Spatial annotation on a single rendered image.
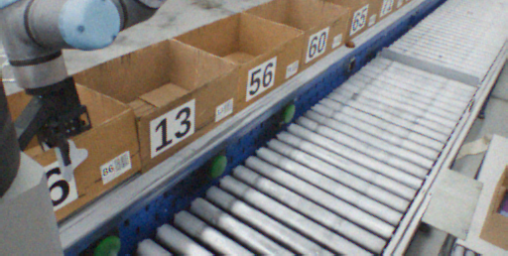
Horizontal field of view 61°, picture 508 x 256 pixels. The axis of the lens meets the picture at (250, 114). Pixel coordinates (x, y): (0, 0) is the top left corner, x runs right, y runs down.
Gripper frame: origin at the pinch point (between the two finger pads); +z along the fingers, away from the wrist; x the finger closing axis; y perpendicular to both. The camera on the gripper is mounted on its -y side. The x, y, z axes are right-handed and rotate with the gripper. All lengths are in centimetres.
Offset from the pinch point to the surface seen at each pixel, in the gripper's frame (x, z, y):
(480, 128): -39, 111, 280
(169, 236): -5.4, 27.1, 18.2
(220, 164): -4.5, 18.8, 41.6
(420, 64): -22, 29, 173
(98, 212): -1.4, 11.5, 4.2
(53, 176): -0.6, -1.6, -2.1
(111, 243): -4.6, 18.1, 3.4
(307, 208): -27, 32, 50
